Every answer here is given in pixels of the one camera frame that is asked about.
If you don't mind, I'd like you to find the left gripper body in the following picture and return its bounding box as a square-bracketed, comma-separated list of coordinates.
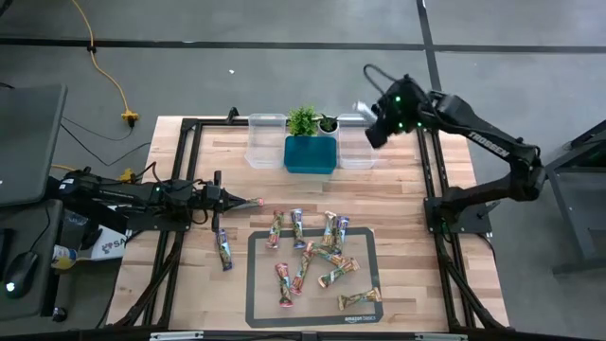
[203, 170, 227, 233]

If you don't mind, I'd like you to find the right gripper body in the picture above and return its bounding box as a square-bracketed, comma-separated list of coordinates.
[365, 120, 395, 150]

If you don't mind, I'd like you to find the clear plastic bin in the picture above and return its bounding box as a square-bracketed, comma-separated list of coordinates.
[337, 113, 380, 171]
[243, 112, 288, 171]

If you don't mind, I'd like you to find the succulent in white pot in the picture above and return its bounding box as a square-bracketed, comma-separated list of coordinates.
[316, 113, 340, 139]

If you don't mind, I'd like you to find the leafy plant in white pot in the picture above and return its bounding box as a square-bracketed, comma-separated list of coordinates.
[287, 104, 319, 138]

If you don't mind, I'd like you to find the teal plastic bin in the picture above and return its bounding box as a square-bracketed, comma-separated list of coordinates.
[283, 135, 338, 175]

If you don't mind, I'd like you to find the white printed box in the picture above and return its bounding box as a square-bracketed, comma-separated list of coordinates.
[89, 225, 130, 262]

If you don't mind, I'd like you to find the translucent black-edged baking mat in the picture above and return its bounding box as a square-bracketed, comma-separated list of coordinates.
[244, 226, 384, 330]

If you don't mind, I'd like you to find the yellow white bottle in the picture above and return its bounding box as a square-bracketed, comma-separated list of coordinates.
[50, 243, 80, 271]

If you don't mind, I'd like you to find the dark side desk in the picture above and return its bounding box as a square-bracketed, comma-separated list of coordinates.
[0, 198, 65, 323]

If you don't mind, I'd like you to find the dark grey laptop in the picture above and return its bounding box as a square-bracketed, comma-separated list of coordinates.
[0, 83, 68, 208]

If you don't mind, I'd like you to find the black metal cart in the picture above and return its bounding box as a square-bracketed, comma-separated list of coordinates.
[544, 117, 606, 276]

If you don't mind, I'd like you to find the black computer mouse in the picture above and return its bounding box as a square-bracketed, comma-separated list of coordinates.
[3, 250, 40, 300]

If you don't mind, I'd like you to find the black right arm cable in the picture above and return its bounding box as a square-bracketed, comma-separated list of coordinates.
[363, 63, 398, 96]

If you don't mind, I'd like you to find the black aluminium extrusion frame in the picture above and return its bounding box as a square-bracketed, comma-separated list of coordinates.
[106, 106, 510, 341]

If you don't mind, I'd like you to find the thin black floor cable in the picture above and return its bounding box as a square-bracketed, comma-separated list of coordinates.
[59, 115, 152, 168]

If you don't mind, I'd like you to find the yellow extension cord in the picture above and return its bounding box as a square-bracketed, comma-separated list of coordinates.
[70, 0, 141, 128]

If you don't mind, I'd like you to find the silver metal bracket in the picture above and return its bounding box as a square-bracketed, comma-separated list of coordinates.
[150, 331, 205, 341]
[415, 332, 468, 341]

